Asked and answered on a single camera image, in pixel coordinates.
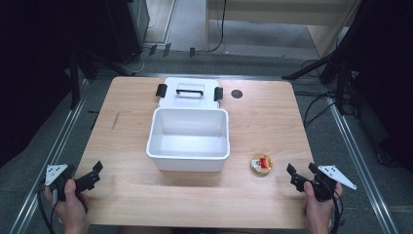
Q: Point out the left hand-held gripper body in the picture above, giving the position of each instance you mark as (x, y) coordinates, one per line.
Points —
(56, 172)

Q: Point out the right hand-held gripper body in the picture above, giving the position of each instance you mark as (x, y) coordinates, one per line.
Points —
(334, 175)

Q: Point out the round gold tin red label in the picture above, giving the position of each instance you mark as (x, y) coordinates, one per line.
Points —
(261, 164)

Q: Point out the white plastic storage box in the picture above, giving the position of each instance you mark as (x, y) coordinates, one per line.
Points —
(188, 143)

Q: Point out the person's left hand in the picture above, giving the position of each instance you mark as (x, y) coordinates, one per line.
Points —
(71, 208)

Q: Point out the person's right hand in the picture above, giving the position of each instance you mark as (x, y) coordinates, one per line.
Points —
(319, 211)

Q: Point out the black metal stand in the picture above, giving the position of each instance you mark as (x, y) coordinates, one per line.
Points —
(75, 81)

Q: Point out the black tripod stand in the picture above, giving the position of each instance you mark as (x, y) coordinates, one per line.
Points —
(311, 66)

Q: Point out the black round table grommet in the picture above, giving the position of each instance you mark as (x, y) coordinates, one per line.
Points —
(236, 94)

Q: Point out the dark curtain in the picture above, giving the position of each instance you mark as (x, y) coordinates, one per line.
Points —
(29, 65)
(386, 65)

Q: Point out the black cabinet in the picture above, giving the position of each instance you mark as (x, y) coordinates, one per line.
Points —
(130, 29)

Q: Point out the light wooden furniture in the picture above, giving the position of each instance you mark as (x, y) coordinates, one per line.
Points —
(279, 13)

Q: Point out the aluminium floor rail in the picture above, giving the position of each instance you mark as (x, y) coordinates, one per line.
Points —
(48, 162)
(360, 162)

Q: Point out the small black floor bracket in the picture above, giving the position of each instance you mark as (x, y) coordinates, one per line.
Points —
(166, 49)
(192, 52)
(152, 49)

